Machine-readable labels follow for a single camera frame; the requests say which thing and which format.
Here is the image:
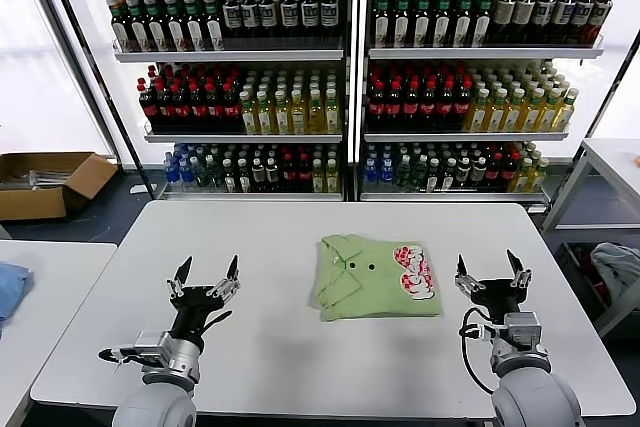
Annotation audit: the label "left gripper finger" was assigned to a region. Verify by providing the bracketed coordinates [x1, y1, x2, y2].
[210, 254, 243, 301]
[166, 255, 194, 300]

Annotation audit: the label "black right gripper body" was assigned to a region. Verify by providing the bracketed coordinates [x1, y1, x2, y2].
[467, 277, 524, 321]

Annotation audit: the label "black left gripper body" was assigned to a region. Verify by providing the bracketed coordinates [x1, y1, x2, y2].
[169, 286, 227, 344]

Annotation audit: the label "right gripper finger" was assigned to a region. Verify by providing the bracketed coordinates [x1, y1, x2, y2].
[453, 254, 486, 294]
[506, 248, 533, 290]

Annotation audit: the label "light green polo shirt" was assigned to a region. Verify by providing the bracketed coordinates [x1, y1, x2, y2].
[313, 233, 444, 322]

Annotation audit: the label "dark storage crate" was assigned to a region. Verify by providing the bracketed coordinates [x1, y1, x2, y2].
[555, 241, 640, 320]

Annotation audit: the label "red crumpled cloth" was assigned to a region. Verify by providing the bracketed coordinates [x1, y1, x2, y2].
[575, 246, 610, 300]

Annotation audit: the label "grey crumpled cloth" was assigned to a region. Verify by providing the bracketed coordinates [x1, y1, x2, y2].
[588, 241, 640, 299]

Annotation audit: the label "small cola bottle red label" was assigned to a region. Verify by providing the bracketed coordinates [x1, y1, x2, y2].
[281, 153, 298, 194]
[486, 152, 503, 189]
[297, 153, 313, 194]
[501, 152, 518, 189]

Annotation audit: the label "white side table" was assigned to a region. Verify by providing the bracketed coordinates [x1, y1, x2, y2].
[0, 240, 119, 427]

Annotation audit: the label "blue folded cloth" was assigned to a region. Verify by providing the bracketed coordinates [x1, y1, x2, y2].
[0, 261, 35, 329]

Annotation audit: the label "brown cardboard box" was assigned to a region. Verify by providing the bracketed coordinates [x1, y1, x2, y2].
[0, 151, 119, 223]

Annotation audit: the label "cola bottle red cap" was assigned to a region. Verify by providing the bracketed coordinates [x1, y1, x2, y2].
[222, 81, 242, 130]
[205, 82, 225, 130]
[385, 81, 404, 132]
[172, 82, 191, 130]
[419, 81, 438, 132]
[137, 78, 157, 130]
[435, 81, 455, 132]
[453, 80, 473, 132]
[368, 81, 387, 132]
[402, 81, 421, 132]
[155, 82, 174, 130]
[189, 82, 208, 130]

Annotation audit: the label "metal parts in box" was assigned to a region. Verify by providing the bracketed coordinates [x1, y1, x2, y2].
[0, 169, 70, 192]

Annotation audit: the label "grey metal shelving unit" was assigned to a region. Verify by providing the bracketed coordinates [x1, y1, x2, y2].
[357, 0, 606, 209]
[77, 0, 357, 202]

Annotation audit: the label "dark bottle green cap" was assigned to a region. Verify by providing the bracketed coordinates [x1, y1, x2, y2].
[110, 1, 131, 54]
[372, 0, 392, 49]
[203, 0, 226, 52]
[183, 0, 206, 53]
[126, 0, 149, 54]
[433, 0, 454, 49]
[164, 0, 186, 53]
[413, 0, 433, 49]
[473, 0, 495, 48]
[392, 0, 412, 49]
[145, 0, 167, 53]
[454, 0, 475, 48]

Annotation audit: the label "dark bottle beige label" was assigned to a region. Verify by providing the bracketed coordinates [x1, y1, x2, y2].
[492, 0, 516, 46]
[512, 0, 536, 46]

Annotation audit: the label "dark bottle blue label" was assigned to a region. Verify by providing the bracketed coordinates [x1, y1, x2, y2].
[531, 0, 555, 46]
[570, 0, 596, 46]
[240, 0, 260, 40]
[300, 0, 321, 40]
[279, 0, 300, 40]
[319, 0, 339, 40]
[258, 0, 279, 40]
[221, 0, 241, 40]
[551, 0, 577, 46]

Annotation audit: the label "reddish bottle blue label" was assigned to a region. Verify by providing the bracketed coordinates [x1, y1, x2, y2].
[587, 0, 615, 46]

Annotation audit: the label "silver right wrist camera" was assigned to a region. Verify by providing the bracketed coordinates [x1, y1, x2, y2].
[503, 311, 543, 349]

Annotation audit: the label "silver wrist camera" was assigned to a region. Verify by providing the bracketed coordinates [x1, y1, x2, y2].
[132, 330, 174, 364]
[503, 311, 543, 349]

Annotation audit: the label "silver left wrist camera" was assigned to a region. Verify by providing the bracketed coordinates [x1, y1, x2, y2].
[132, 330, 174, 364]

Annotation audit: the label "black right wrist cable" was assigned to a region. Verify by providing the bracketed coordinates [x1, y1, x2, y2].
[458, 306, 497, 396]

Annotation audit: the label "grey metal frame table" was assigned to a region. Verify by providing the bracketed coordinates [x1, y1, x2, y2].
[539, 137, 640, 338]

